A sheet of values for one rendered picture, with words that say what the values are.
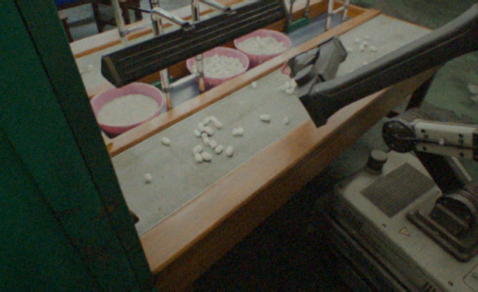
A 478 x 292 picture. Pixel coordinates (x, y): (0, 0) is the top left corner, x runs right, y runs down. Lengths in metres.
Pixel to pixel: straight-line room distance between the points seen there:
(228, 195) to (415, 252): 0.68
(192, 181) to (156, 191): 0.11
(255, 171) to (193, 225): 0.24
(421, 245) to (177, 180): 0.84
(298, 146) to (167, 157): 0.41
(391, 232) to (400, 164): 0.36
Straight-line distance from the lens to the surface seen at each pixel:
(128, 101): 1.35
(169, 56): 0.88
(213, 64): 1.52
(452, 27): 0.63
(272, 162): 1.00
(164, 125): 1.15
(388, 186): 1.44
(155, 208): 0.94
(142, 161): 1.06
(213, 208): 0.88
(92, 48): 1.71
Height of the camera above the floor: 1.47
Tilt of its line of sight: 43 degrees down
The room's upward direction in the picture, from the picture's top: 1 degrees clockwise
